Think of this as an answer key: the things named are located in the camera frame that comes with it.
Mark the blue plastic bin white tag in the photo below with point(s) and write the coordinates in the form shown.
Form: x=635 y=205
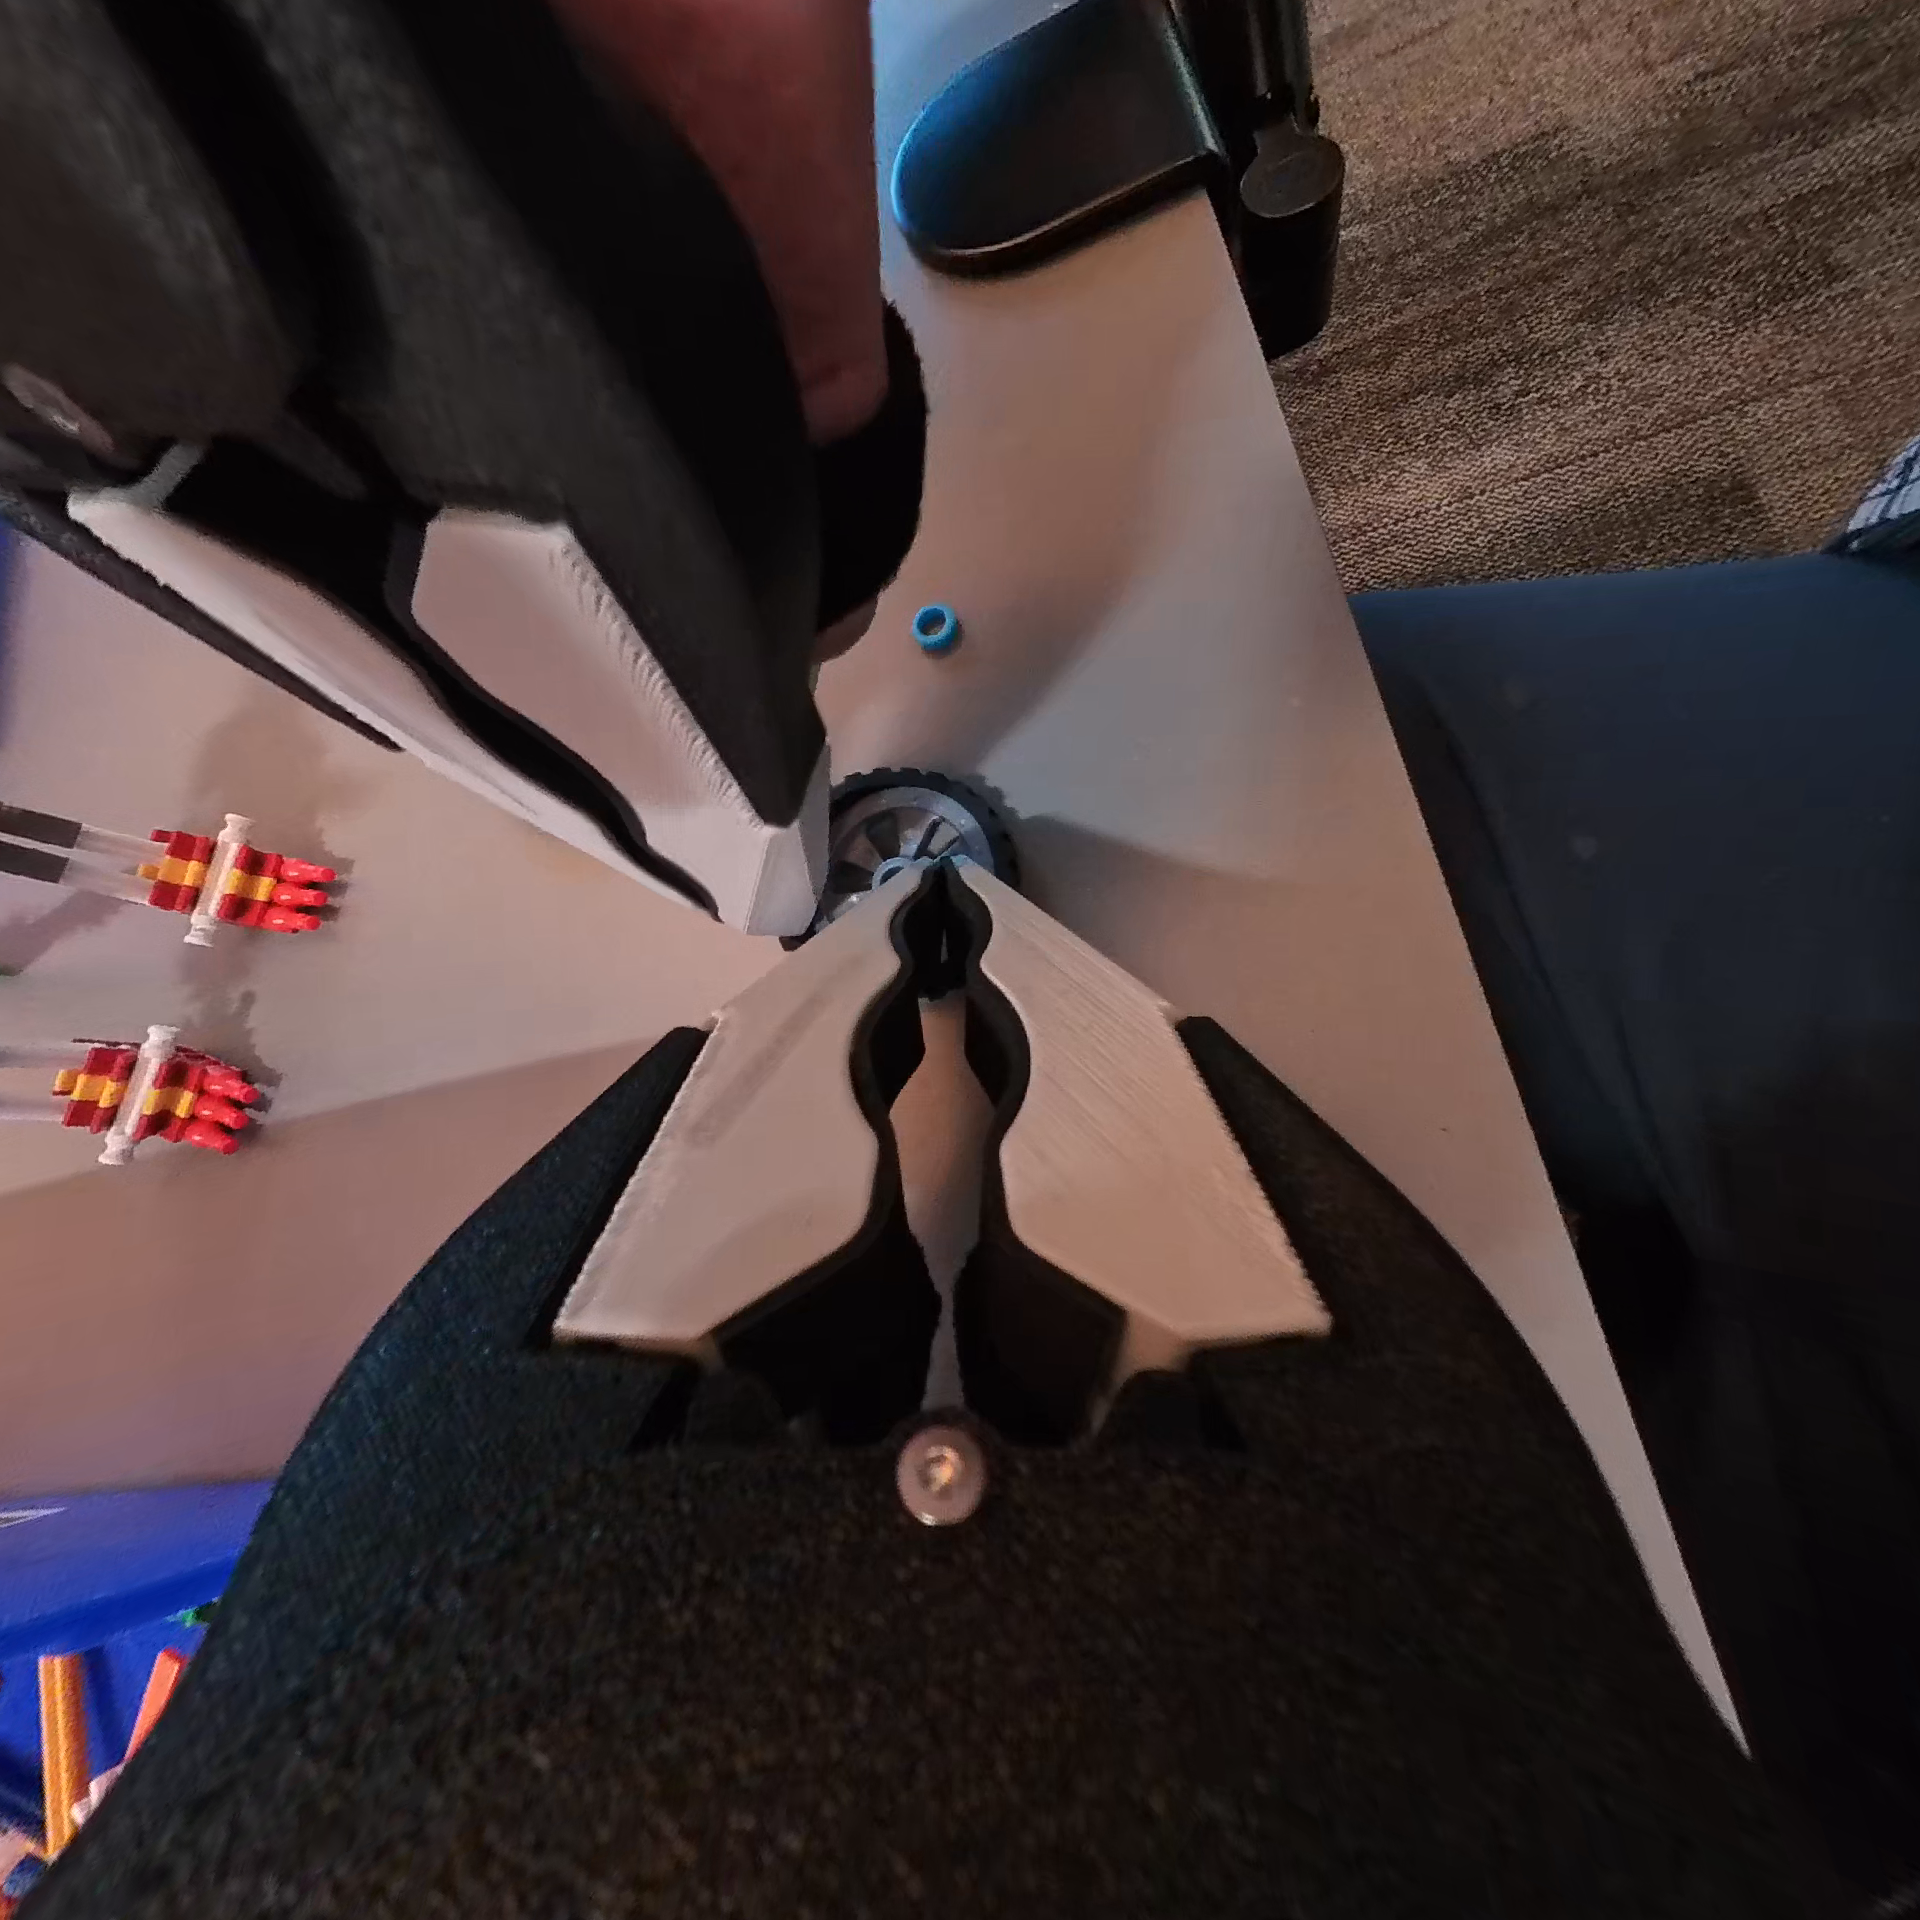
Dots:
x=106 y=1560

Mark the person's dark trousers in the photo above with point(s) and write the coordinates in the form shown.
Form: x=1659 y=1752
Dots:
x=1650 y=975

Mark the colourful construction toy figure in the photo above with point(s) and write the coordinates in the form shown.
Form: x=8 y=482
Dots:
x=254 y=885

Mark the pile of colourful construction pieces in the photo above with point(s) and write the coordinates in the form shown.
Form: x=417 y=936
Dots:
x=60 y=1725

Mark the grey toy wheel black tyre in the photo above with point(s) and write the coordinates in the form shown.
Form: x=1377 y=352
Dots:
x=879 y=832

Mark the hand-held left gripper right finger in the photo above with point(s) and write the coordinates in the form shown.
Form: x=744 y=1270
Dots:
x=1140 y=1171

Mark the person's plaid shirt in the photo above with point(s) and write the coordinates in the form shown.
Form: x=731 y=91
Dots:
x=1892 y=503

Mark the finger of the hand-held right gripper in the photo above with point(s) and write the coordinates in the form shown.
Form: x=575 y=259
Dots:
x=556 y=645
x=270 y=600

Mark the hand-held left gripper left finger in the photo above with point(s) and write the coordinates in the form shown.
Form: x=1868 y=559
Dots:
x=750 y=1171

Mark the person's right hand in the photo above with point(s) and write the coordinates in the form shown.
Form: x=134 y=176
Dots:
x=780 y=224

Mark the black desk clamp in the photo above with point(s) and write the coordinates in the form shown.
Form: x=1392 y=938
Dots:
x=1050 y=135

